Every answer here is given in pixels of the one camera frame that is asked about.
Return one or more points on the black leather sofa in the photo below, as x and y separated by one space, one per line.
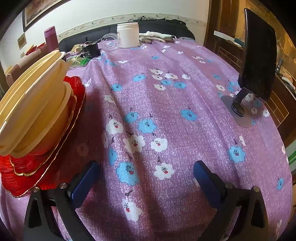
173 27

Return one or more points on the black phone on stand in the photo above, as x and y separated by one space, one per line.
258 68

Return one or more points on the green plastic wrapper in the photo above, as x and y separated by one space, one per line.
77 62

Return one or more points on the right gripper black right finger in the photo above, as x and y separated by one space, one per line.
252 222

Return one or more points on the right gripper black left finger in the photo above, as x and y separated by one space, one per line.
40 223

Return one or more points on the brown armchair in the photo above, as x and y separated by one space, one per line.
28 60

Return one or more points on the small wall plaque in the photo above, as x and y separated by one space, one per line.
22 41

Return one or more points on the white cloth gloves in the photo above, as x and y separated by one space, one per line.
148 37

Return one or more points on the red plate with gold characters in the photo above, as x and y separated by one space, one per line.
19 186

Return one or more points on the white plastic jar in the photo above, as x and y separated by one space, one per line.
128 35

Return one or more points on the purple floral tablecloth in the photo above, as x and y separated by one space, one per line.
150 113

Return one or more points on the purple thermos bottle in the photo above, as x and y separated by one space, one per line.
51 39

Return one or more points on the black device with cables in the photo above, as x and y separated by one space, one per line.
90 50

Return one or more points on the cream plastic bowl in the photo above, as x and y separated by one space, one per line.
39 78
27 134

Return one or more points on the red bowl with white sticker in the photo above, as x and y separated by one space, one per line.
57 129

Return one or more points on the yellow snack packet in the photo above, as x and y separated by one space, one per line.
77 48

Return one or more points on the framed wall painting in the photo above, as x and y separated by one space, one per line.
37 9

